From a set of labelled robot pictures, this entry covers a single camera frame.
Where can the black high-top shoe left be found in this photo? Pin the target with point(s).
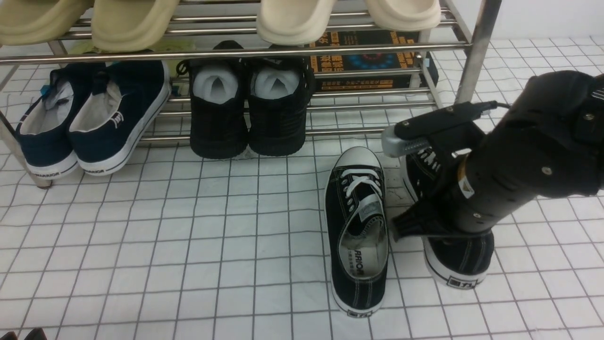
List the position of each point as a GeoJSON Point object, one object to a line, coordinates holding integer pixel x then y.
{"type": "Point", "coordinates": [217, 89]}

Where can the black high-top shoe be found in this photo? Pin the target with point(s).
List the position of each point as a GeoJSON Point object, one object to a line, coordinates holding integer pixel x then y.
{"type": "Point", "coordinates": [217, 89]}
{"type": "Point", "coordinates": [280, 90]}

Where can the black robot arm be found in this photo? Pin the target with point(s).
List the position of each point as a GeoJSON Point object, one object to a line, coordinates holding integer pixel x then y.
{"type": "Point", "coordinates": [549, 143]}

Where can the olive slipper far left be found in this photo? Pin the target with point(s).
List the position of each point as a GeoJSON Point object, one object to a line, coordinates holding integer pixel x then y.
{"type": "Point", "coordinates": [25, 22]}

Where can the navy canvas shoe right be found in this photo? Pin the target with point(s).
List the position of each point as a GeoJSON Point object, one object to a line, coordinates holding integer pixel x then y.
{"type": "Point", "coordinates": [125, 98]}

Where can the white grid floor cloth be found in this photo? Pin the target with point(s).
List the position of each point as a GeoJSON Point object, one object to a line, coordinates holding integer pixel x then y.
{"type": "Point", "coordinates": [172, 247]}

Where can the navy canvas shoe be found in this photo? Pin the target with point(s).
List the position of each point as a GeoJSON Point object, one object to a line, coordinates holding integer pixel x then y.
{"type": "Point", "coordinates": [42, 130]}
{"type": "Point", "coordinates": [125, 98]}

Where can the navy canvas shoe left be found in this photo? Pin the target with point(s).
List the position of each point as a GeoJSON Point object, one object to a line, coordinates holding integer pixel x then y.
{"type": "Point", "coordinates": [42, 130]}

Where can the olive slipper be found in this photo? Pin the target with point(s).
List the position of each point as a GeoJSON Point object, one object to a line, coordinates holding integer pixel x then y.
{"type": "Point", "coordinates": [130, 25]}
{"type": "Point", "coordinates": [25, 22]}

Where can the cream slipper far right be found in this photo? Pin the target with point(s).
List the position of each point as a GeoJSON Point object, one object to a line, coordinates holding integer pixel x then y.
{"type": "Point", "coordinates": [405, 15]}

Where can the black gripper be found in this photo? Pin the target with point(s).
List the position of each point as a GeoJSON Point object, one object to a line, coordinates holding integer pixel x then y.
{"type": "Point", "coordinates": [444, 212]}

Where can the black printed box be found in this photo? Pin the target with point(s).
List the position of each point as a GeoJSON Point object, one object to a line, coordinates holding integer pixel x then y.
{"type": "Point", "coordinates": [357, 72]}

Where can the silver metal shoe rack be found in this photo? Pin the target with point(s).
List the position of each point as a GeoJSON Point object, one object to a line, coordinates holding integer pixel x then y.
{"type": "Point", "coordinates": [474, 45]}

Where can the black high-top shoe right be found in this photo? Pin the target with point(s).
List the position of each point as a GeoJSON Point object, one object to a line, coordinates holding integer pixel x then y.
{"type": "Point", "coordinates": [280, 90]}

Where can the black canvas sneaker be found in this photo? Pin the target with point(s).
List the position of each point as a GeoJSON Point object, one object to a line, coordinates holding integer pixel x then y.
{"type": "Point", "coordinates": [355, 212]}
{"type": "Point", "coordinates": [460, 263]}

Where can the cream slipper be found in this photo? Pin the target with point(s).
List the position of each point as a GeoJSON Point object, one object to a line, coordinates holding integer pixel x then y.
{"type": "Point", "coordinates": [405, 15]}
{"type": "Point", "coordinates": [293, 22]}

